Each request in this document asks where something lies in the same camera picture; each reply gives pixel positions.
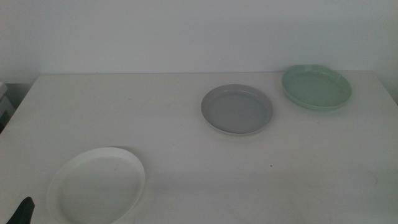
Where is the white shallow bowl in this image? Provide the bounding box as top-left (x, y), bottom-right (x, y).
top-left (45, 147), bottom-right (146, 224)

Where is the grey shallow bowl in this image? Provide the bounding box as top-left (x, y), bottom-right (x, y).
top-left (200, 83), bottom-right (274, 136)

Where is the green shallow bowl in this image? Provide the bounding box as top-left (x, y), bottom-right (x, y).
top-left (281, 64), bottom-right (353, 111)

